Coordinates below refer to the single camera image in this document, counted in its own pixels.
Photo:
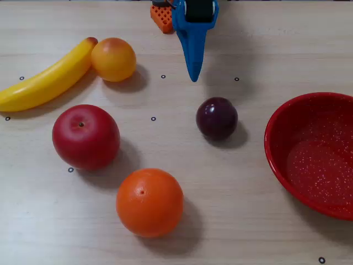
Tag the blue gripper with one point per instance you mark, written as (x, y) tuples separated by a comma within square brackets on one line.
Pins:
[(195, 30)]

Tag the yellow plastic banana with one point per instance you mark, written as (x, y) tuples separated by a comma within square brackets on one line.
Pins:
[(44, 81)]

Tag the orange plastic orange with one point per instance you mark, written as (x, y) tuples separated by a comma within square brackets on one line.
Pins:
[(149, 203)]

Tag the black round knob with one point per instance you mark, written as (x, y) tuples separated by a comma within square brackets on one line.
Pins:
[(158, 2)]

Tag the dark purple plum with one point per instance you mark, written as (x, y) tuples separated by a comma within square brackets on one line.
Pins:
[(216, 118)]

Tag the yellow orange round fruit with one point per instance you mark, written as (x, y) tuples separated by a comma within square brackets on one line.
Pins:
[(113, 59)]

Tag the red plastic apple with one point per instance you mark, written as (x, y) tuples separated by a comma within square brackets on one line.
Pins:
[(86, 137)]

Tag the orange robot base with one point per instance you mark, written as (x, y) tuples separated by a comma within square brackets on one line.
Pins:
[(162, 18)]

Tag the red speckled bowl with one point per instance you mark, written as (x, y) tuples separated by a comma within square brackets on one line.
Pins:
[(314, 163)]

